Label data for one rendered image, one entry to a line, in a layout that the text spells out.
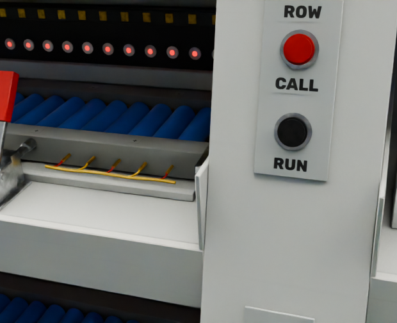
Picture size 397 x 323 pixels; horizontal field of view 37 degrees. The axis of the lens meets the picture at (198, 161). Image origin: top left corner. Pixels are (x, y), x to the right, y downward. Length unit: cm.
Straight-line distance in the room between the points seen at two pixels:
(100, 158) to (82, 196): 4
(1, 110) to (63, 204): 8
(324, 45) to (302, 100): 3
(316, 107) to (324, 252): 8
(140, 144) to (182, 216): 7
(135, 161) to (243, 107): 13
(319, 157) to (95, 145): 18
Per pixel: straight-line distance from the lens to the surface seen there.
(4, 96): 43
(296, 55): 31
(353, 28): 32
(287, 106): 32
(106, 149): 43
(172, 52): 52
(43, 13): 56
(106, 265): 39
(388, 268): 34
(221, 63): 33
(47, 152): 46
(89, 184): 42
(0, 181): 42
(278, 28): 32
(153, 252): 36
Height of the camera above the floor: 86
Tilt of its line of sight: 11 degrees down
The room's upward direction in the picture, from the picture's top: 3 degrees clockwise
